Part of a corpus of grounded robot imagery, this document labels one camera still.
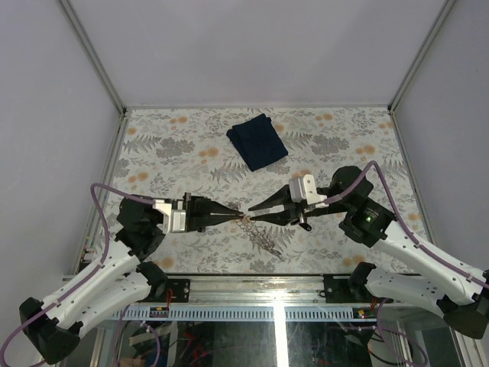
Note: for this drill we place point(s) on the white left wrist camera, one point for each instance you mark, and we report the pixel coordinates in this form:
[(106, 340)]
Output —
[(174, 215)]

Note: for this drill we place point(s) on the steel disc with keyrings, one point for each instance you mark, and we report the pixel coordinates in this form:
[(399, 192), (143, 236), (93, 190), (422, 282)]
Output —
[(259, 238)]

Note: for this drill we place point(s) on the silver key black tag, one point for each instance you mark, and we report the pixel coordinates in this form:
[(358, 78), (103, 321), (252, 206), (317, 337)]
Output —
[(306, 226)]

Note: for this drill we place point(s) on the dark blue folded cloth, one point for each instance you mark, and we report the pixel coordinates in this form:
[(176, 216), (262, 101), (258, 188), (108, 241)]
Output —
[(257, 142)]

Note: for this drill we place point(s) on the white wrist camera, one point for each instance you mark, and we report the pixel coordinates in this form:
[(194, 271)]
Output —
[(303, 190), (174, 215)]

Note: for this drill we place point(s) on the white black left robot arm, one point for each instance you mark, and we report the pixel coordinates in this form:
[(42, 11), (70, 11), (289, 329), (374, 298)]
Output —
[(118, 276)]

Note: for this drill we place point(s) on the aluminium mounting rail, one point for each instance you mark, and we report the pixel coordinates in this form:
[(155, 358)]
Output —
[(256, 290)]

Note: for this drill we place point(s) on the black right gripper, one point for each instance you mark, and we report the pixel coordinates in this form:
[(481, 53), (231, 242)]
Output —
[(292, 213)]

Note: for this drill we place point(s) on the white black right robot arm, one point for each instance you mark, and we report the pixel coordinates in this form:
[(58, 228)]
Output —
[(382, 229)]

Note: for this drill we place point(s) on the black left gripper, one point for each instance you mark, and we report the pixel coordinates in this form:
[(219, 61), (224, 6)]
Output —
[(198, 213)]

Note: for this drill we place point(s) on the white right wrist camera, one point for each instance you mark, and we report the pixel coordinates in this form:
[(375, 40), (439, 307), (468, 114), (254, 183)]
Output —
[(303, 190)]

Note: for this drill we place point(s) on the white slotted cable duct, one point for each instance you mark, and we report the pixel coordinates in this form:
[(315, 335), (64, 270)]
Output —
[(181, 313)]

